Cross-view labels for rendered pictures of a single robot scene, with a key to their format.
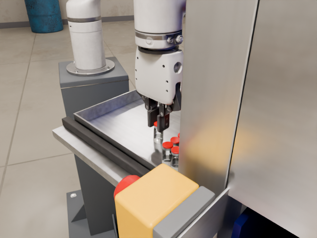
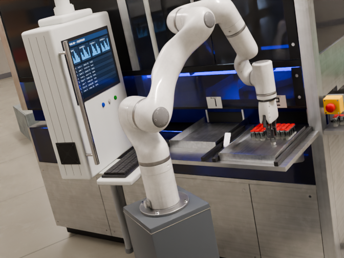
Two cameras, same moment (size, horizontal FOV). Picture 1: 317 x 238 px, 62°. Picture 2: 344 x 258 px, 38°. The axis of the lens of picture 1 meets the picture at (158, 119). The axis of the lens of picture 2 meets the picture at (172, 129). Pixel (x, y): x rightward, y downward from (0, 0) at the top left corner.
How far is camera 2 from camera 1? 235 cm
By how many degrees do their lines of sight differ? 86
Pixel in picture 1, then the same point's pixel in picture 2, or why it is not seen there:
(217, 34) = (318, 64)
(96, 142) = (291, 148)
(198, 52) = (317, 69)
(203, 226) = not seen: hidden behind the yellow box
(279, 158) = (324, 80)
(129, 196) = (337, 97)
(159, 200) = (335, 95)
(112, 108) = (251, 159)
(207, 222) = not seen: hidden behind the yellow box
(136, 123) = (260, 152)
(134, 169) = (301, 137)
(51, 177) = not seen: outside the picture
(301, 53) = (322, 61)
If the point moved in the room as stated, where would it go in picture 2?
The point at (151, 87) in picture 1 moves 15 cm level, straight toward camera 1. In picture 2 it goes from (274, 114) to (306, 106)
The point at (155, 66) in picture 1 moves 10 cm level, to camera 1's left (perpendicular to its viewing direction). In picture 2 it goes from (274, 103) to (283, 109)
